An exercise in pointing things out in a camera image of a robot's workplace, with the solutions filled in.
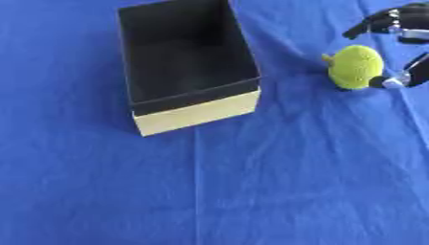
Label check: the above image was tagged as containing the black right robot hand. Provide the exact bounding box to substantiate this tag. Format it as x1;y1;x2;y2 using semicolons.
342;2;429;90

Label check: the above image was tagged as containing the tan cardboard box black inside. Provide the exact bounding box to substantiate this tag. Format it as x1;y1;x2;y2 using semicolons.
115;0;263;138

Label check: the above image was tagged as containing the yellow-green knitted plush ball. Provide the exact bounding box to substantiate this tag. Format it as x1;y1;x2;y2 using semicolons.
320;44;388;91

